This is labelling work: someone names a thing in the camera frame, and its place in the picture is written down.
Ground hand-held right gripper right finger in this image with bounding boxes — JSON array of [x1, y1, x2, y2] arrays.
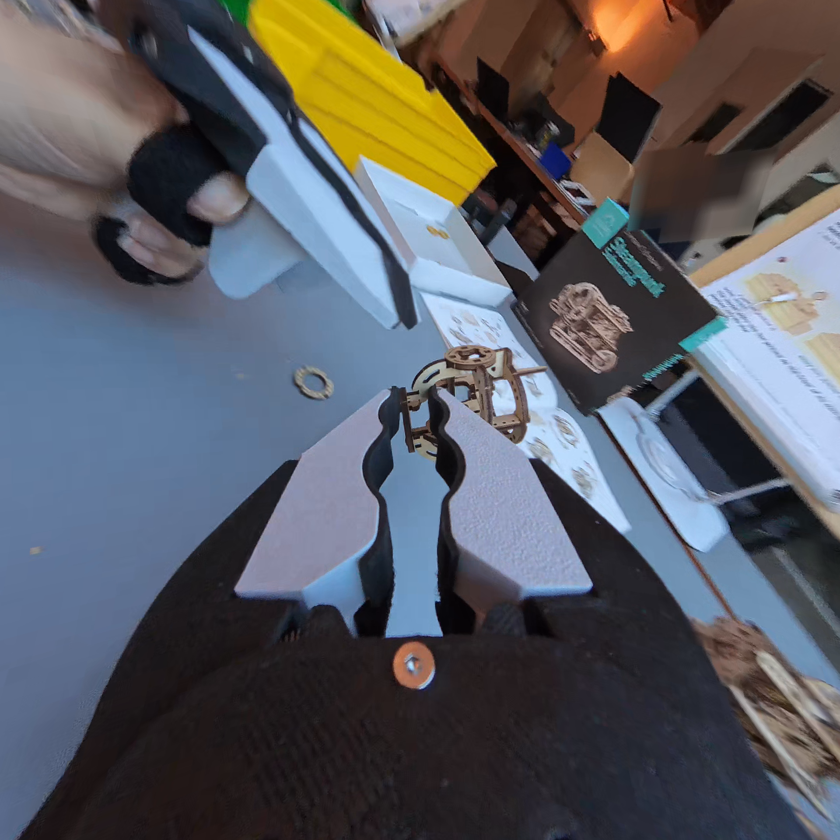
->
[[428, 387, 593, 636]]

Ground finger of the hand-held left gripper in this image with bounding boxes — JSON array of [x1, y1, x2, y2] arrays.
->
[[187, 26, 419, 330]]

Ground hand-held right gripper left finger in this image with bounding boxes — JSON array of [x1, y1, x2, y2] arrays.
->
[[234, 387, 403, 637]]

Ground round wooden model assembly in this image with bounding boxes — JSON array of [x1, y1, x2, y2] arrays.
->
[[402, 344, 547, 460]]

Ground white parts diagram sheet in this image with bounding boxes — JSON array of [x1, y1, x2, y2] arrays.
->
[[420, 292, 631, 534]]

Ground black model kit box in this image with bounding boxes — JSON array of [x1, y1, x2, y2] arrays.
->
[[511, 197, 729, 416]]

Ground finished wooden gear model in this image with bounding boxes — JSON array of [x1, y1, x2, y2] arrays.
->
[[692, 617, 840, 821]]

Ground person's left hand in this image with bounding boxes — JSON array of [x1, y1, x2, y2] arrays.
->
[[0, 13, 253, 286]]

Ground white box lid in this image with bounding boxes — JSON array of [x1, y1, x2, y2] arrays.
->
[[353, 155, 513, 308]]

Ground nested yellow plastic bins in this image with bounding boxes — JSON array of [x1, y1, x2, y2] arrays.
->
[[248, 0, 496, 206]]

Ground white stand base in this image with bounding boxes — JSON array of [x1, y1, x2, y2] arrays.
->
[[597, 367, 795, 552]]

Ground black computer monitor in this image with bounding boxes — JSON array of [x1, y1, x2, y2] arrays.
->
[[594, 72, 662, 165], [476, 58, 513, 122]]

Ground tan cardboard box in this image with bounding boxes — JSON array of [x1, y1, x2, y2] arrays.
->
[[571, 131, 634, 204]]

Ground open instruction manual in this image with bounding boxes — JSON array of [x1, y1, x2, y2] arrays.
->
[[692, 209, 840, 513]]

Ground small wooden ring gear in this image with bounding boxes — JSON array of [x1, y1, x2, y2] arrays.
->
[[293, 366, 336, 401]]

